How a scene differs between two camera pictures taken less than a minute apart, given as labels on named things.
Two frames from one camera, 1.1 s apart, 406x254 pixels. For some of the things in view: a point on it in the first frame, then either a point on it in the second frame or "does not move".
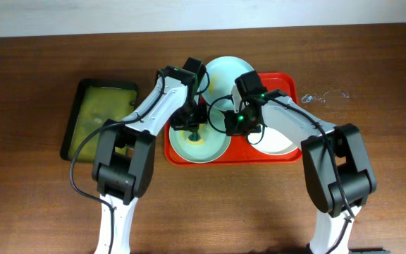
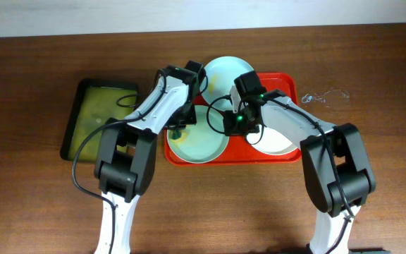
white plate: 274,142 does not move
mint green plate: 213,142 does not move
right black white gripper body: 240,125 does not move
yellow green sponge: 197,142 -> 184,135
